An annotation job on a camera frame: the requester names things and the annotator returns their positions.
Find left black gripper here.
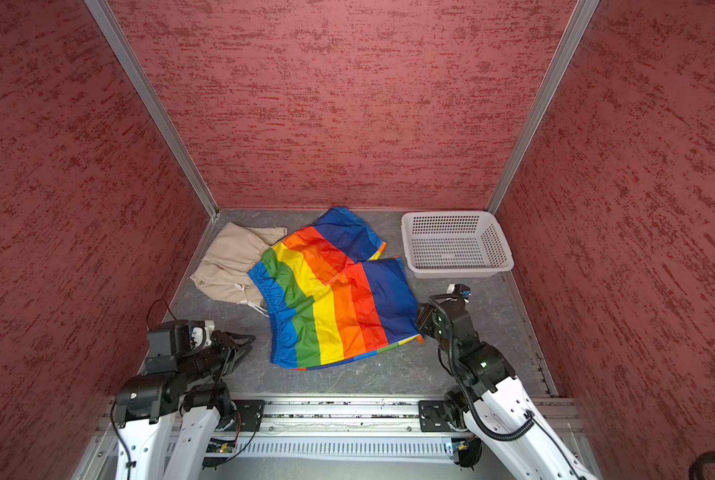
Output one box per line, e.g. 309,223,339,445
179,329,256,383

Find beige drawstring shorts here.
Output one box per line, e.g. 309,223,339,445
190,222,288,315

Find colourful blue orange shorts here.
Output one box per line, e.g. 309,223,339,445
248,207,421,370

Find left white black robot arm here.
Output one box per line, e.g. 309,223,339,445
110,331,265,479

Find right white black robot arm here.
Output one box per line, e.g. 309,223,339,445
417,292,595,479

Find white perforated plastic basket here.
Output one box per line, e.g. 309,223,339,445
401,210,515,279

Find left small circuit board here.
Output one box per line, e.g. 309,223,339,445
206,438,237,456

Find small circuit board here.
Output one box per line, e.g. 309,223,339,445
206,438,237,456
451,438,483,458

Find right small circuit board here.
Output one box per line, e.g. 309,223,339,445
451,438,483,458

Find right corner aluminium profile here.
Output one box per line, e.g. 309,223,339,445
485,0,599,215

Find corner aluminium profile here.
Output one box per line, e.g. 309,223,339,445
485,0,599,215
84,0,220,221

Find left corner aluminium profile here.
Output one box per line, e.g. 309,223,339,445
84,0,220,221

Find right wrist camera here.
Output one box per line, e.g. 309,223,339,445
447,283,471,302

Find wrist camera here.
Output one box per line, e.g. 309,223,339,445
447,283,471,302
147,320,215,359

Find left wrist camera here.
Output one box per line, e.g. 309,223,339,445
147,320,215,359

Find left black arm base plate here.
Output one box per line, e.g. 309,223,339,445
229,399,266,432

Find aluminium mounting rail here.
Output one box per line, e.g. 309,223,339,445
92,394,583,437

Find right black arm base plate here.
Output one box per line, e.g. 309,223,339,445
419,400,467,433

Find white slotted cable duct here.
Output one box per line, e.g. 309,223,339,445
238,436,453,463

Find black cable loop corner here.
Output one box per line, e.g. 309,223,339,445
688,449,715,480

